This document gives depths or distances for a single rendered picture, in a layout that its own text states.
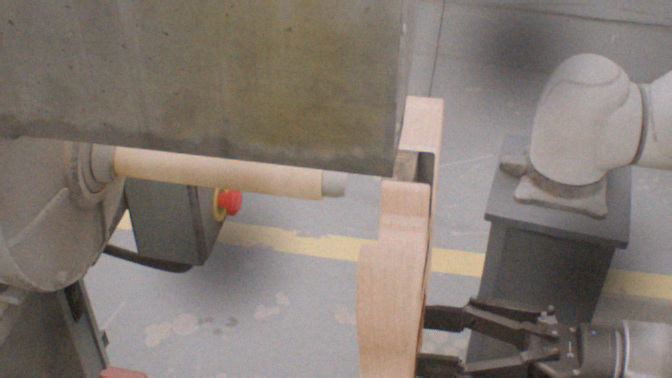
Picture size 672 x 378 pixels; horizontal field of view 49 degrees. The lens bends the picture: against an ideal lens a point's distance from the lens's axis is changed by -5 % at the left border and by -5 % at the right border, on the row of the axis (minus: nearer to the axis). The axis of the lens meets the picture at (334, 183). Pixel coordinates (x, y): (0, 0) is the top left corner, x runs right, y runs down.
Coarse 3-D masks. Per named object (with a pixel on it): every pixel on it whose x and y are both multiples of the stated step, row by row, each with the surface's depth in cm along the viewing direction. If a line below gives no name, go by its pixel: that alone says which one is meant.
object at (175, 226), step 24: (144, 192) 95; (168, 192) 94; (192, 192) 94; (216, 192) 102; (144, 216) 98; (168, 216) 97; (192, 216) 96; (216, 216) 103; (144, 240) 101; (168, 240) 100; (192, 240) 99; (144, 264) 106; (168, 264) 108; (192, 264) 102
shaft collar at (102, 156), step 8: (96, 144) 64; (96, 152) 64; (104, 152) 64; (112, 152) 64; (96, 160) 64; (104, 160) 64; (112, 160) 64; (96, 168) 65; (104, 168) 64; (112, 168) 65; (96, 176) 65; (104, 176) 65; (112, 176) 65; (120, 176) 67
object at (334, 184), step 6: (324, 174) 63; (330, 174) 63; (336, 174) 63; (342, 174) 63; (348, 174) 64; (324, 180) 62; (330, 180) 62; (336, 180) 62; (342, 180) 62; (348, 180) 64; (324, 186) 63; (330, 186) 62; (336, 186) 62; (342, 186) 62; (324, 192) 63; (330, 192) 63; (336, 192) 63; (342, 192) 63
